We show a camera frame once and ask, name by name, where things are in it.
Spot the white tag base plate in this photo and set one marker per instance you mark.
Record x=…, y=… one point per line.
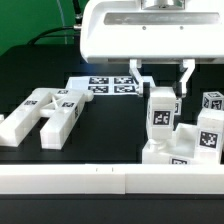
x=104, y=85

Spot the white chair seat part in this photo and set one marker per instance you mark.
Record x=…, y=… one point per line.
x=180, y=149

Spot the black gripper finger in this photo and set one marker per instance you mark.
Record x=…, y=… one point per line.
x=187, y=68
x=134, y=66

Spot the white part at left edge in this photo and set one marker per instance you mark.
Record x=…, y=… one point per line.
x=1, y=118

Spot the white front fence rail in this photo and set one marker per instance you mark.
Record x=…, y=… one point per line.
x=111, y=179

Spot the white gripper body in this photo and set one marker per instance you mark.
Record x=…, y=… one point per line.
x=153, y=31

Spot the white tagged cube nut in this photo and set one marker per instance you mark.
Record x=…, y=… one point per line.
x=178, y=106

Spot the white chair back frame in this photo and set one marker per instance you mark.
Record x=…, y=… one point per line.
x=61, y=107

